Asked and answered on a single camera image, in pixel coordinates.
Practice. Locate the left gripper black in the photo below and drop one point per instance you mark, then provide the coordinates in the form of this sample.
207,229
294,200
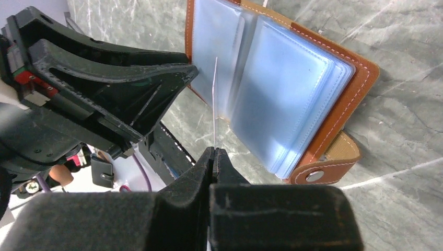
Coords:
70,89

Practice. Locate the brown leather card holder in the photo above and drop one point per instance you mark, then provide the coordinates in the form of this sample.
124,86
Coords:
285,91

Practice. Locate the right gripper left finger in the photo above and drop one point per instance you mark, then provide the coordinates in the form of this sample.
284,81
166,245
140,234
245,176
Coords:
174,218

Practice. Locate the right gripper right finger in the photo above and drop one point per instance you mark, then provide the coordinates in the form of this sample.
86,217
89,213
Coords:
277,217

